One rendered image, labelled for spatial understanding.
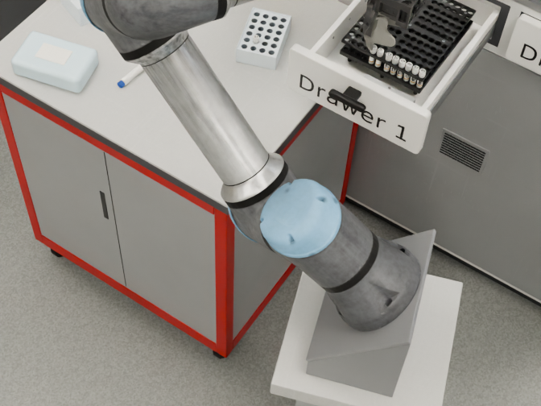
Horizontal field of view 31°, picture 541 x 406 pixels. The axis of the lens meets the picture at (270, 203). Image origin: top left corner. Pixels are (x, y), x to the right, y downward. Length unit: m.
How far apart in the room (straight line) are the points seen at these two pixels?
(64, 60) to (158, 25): 0.70
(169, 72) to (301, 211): 0.28
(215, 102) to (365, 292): 0.36
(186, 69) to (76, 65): 0.57
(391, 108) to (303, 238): 0.45
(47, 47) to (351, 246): 0.85
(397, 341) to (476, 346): 1.12
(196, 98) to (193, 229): 0.58
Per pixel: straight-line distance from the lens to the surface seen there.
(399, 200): 2.59
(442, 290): 1.77
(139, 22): 1.33
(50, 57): 2.02
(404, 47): 1.92
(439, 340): 1.72
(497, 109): 2.19
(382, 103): 1.81
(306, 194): 1.45
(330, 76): 1.83
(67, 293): 2.63
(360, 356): 1.56
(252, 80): 2.01
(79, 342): 2.56
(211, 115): 1.48
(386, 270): 1.51
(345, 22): 1.98
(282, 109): 1.97
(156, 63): 1.45
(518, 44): 2.02
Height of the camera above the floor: 2.27
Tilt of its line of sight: 55 degrees down
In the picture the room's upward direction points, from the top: 4 degrees clockwise
